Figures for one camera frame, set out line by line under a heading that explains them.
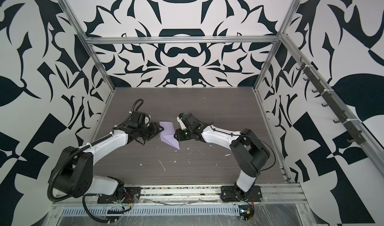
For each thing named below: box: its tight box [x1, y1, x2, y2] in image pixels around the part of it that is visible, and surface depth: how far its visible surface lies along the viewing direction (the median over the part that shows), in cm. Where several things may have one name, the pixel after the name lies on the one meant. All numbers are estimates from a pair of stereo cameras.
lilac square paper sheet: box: [159, 121, 180, 151], surface depth 91 cm
